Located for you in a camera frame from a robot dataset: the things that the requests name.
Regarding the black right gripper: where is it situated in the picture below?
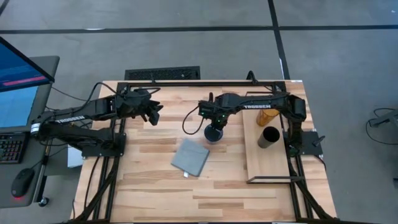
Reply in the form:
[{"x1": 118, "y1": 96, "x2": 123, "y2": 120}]
[{"x1": 198, "y1": 98, "x2": 233, "y2": 131}]

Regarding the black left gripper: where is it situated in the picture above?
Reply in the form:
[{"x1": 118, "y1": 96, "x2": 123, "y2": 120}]
[{"x1": 115, "y1": 89, "x2": 164, "y2": 126}]

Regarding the dark blue cup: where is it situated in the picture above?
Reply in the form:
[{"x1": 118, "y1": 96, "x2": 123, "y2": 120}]
[{"x1": 203, "y1": 124, "x2": 224, "y2": 144}]

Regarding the amber textured glass cup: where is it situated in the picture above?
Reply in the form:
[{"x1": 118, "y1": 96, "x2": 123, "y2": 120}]
[{"x1": 255, "y1": 108, "x2": 281, "y2": 127}]

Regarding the tall black cup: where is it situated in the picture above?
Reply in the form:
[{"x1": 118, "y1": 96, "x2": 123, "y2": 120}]
[{"x1": 257, "y1": 125, "x2": 281, "y2": 149}]

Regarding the black floor vent grate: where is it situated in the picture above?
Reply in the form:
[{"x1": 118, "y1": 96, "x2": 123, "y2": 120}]
[{"x1": 124, "y1": 65, "x2": 201, "y2": 82}]

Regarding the grey folded towel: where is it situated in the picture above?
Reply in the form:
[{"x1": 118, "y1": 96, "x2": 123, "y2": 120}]
[{"x1": 170, "y1": 138, "x2": 211, "y2": 179}]

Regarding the light wooden tray board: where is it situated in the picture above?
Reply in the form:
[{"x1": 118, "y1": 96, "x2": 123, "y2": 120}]
[{"x1": 241, "y1": 90, "x2": 306, "y2": 185}]

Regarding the white box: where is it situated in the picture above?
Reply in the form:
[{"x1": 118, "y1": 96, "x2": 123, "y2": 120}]
[{"x1": 67, "y1": 145, "x2": 84, "y2": 169}]

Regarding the grey desk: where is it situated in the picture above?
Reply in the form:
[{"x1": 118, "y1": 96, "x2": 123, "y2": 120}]
[{"x1": 0, "y1": 55, "x2": 61, "y2": 209}]

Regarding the light blue display screen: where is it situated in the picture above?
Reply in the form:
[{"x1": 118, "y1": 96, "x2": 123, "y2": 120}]
[{"x1": 0, "y1": 86, "x2": 40, "y2": 129}]

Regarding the computer monitor blue screen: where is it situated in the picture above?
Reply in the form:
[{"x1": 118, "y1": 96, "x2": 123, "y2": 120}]
[{"x1": 0, "y1": 36, "x2": 56, "y2": 93}]

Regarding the black keyboard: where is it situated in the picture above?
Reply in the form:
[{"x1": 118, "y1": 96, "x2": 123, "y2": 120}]
[{"x1": 0, "y1": 133, "x2": 28, "y2": 165}]

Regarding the black computer mouse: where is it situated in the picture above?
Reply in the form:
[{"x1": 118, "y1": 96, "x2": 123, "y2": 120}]
[{"x1": 11, "y1": 167, "x2": 36, "y2": 198}]

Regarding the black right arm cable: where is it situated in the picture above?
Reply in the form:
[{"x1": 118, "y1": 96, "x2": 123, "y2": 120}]
[{"x1": 182, "y1": 105, "x2": 206, "y2": 136}]

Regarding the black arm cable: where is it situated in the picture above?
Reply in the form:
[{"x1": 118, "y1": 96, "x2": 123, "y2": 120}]
[
  {"x1": 182, "y1": 105, "x2": 206, "y2": 136},
  {"x1": 50, "y1": 81, "x2": 126, "y2": 108}
]

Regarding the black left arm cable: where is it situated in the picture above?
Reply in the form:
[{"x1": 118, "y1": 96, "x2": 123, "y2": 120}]
[{"x1": 50, "y1": 81, "x2": 126, "y2": 108}]

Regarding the black aluminium table frame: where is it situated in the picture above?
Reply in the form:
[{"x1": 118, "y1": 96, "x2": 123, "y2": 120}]
[{"x1": 70, "y1": 80, "x2": 340, "y2": 223}]

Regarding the black floor cable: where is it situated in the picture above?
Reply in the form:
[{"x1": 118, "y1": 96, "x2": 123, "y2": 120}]
[{"x1": 365, "y1": 107, "x2": 398, "y2": 146}]

